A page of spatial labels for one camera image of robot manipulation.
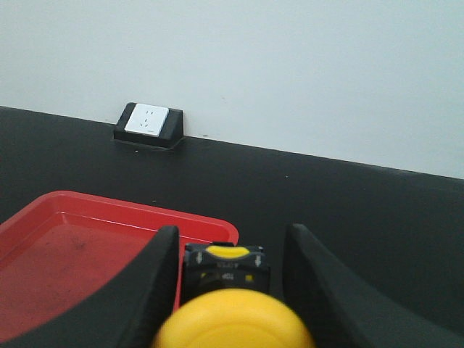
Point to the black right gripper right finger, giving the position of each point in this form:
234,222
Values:
340,309

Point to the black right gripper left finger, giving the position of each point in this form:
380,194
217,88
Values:
127,312

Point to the yellow mushroom push button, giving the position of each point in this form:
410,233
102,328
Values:
224,302

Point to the red plastic tray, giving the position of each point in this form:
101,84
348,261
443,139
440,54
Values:
65,245

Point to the black white power socket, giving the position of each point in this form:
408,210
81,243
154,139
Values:
149,125

